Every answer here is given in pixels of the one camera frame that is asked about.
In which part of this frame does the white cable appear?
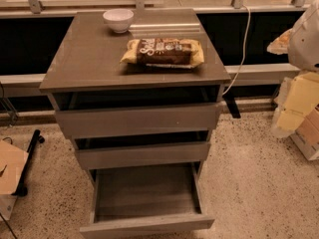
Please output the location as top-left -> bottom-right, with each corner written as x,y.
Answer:
221,4 -> 252,97

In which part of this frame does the grey top drawer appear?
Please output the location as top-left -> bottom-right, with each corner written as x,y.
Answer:
56,104 -> 220,138

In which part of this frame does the black stand leg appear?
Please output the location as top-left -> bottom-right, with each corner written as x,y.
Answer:
12,129 -> 45,197

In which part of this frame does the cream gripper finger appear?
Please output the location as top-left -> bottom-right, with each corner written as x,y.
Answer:
271,72 -> 319,138
267,29 -> 291,55

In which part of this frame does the brown yellow chip bag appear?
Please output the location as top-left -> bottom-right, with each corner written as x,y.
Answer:
121,38 -> 204,69

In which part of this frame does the white ceramic bowl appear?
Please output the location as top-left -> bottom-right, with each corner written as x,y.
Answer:
103,9 -> 134,33

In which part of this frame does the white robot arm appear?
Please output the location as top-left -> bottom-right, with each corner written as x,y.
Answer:
267,0 -> 319,138

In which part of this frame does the cardboard sheet left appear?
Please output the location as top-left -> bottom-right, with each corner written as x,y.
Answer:
0,140 -> 29,195

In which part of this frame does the grey middle drawer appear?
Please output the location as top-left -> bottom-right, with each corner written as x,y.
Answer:
76,141 -> 210,169

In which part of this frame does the black bracket behind cabinet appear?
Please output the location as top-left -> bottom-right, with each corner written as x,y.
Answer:
223,92 -> 241,119

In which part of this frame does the grey drawer cabinet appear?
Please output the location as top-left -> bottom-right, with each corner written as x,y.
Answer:
38,8 -> 232,184

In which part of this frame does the cardboard box right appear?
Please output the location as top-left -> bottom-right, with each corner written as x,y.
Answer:
291,107 -> 319,161

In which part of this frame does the grey open bottom drawer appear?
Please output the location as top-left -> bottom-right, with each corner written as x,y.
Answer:
80,163 -> 213,239

